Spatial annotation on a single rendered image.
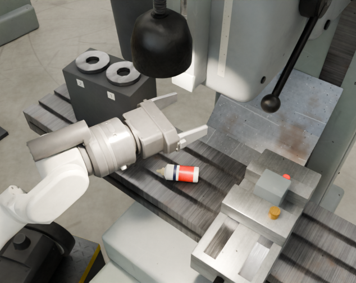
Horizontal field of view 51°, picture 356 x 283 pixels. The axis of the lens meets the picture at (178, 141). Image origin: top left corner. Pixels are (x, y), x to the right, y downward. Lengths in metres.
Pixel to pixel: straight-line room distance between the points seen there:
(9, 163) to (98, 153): 1.81
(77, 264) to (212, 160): 0.71
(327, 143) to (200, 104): 1.47
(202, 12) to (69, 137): 0.28
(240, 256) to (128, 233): 0.32
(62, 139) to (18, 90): 2.30
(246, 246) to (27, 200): 0.44
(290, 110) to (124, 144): 0.61
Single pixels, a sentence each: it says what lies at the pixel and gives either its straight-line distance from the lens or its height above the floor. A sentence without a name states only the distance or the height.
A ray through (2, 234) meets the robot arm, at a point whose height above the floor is 1.17.
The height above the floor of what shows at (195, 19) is 1.46.
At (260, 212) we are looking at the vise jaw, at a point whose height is 1.04.
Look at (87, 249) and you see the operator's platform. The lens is 1.50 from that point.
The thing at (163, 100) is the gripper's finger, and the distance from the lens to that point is 0.73.
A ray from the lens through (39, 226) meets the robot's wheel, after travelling 1.36.
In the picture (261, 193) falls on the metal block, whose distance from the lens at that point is 0.82.
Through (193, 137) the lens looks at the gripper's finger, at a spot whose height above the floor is 1.22.
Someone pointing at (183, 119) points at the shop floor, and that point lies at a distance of 2.44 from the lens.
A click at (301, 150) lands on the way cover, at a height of 0.92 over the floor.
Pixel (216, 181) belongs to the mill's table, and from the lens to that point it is 0.98.
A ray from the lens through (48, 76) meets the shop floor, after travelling 2.94.
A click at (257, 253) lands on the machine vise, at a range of 0.81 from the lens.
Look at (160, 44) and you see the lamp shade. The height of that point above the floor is 1.49.
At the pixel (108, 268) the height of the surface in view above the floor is 0.73.
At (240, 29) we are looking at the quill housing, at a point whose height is 1.45.
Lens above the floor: 1.71
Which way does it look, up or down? 48 degrees down
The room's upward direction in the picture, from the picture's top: straight up
